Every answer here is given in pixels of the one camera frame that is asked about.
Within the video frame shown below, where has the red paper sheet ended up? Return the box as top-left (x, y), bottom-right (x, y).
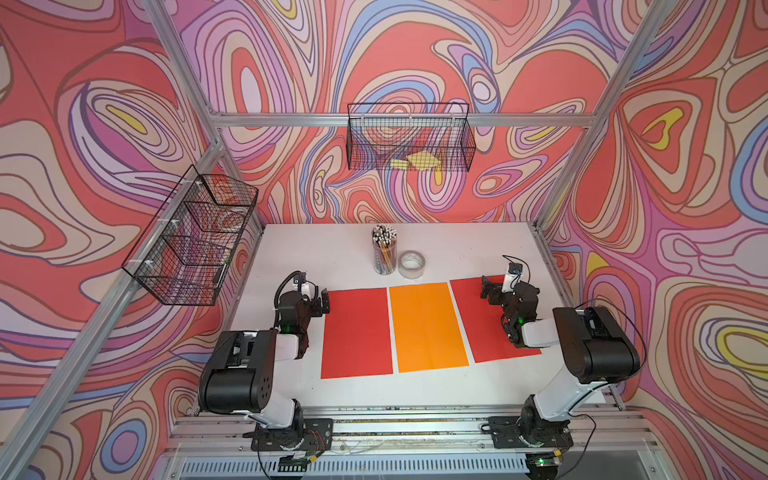
top-left (450, 277), bottom-right (541, 363)
top-left (321, 288), bottom-right (393, 379)

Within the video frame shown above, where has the orange paper sheet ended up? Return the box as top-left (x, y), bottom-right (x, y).
top-left (389, 283), bottom-right (469, 373)

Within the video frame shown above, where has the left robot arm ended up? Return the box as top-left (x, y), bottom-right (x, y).
top-left (198, 289), bottom-right (330, 434)

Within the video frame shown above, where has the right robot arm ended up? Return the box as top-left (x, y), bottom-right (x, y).
top-left (480, 276), bottom-right (642, 446)

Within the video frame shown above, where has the clear tape roll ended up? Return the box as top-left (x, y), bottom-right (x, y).
top-left (398, 250), bottom-right (426, 280)

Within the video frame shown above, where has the pencil cup with pencils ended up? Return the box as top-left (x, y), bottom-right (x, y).
top-left (371, 224), bottom-right (397, 275)

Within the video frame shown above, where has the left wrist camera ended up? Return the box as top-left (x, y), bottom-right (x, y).
top-left (298, 280), bottom-right (320, 300)

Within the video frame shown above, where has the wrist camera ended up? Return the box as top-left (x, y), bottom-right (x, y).
top-left (298, 280), bottom-right (320, 300)
top-left (502, 262), bottom-right (523, 293)

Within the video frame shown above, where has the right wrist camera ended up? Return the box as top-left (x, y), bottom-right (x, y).
top-left (502, 262), bottom-right (523, 293)

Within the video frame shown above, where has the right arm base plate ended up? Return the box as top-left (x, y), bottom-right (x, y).
top-left (480, 416), bottom-right (574, 451)

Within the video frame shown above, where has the left wall wire basket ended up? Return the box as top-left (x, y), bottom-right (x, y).
top-left (122, 166), bottom-right (259, 306)

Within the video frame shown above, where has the wall wire basket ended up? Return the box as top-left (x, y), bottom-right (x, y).
top-left (346, 100), bottom-right (476, 172)
top-left (122, 166), bottom-right (259, 306)

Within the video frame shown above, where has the back wall wire basket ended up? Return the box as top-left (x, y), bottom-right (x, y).
top-left (346, 100), bottom-right (476, 172)

